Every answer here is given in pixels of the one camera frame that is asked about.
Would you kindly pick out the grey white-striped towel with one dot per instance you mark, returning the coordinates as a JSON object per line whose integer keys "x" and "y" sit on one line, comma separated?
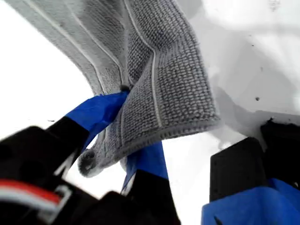
{"x": 164, "y": 93}

